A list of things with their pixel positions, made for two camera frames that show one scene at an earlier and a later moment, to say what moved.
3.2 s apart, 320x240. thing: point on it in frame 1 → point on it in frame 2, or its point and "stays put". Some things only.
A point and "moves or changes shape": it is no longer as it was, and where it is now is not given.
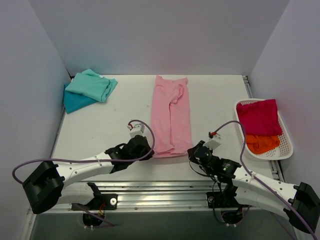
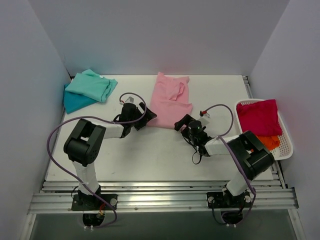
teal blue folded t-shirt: x=73 y=101 stays put
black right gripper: x=193 y=152 → x=185 y=124
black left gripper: x=146 y=152 → x=144 y=116
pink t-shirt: x=170 y=117 moves or changes shape
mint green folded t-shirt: x=90 y=84 stays put
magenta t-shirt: x=260 y=118 stays put
